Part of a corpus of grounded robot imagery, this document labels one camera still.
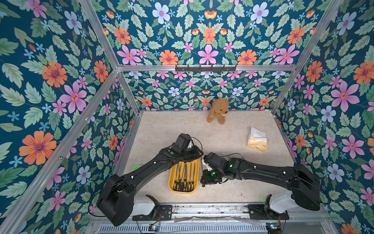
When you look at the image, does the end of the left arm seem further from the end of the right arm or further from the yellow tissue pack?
the yellow tissue pack

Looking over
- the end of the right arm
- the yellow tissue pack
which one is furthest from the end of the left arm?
the yellow tissue pack

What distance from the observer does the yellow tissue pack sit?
97cm
